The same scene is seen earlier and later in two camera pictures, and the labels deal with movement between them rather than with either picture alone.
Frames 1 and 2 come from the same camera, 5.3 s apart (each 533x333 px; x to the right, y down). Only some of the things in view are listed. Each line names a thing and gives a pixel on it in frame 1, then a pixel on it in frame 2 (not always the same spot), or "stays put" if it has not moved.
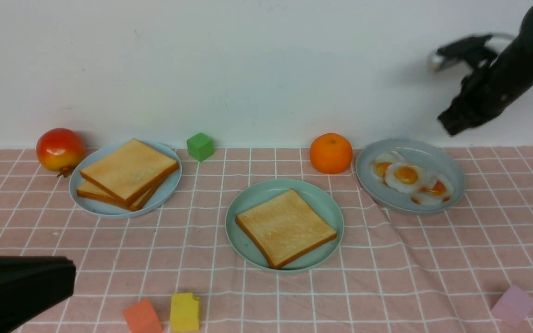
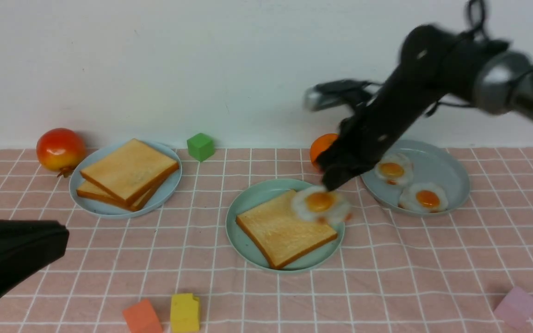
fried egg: x=435 y=189 → x=423 y=197
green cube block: x=201 y=146 stays put
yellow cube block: x=185 y=313 stays put
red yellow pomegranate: x=60 y=149 stays put
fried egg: x=405 y=177 → x=315 y=204
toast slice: x=286 y=227 stays put
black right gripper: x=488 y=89 → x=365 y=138
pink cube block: x=514 y=305 stays put
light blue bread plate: x=161 y=195 stays put
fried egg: x=379 y=165 stays put
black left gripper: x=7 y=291 → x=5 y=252
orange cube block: x=142 y=317 stays put
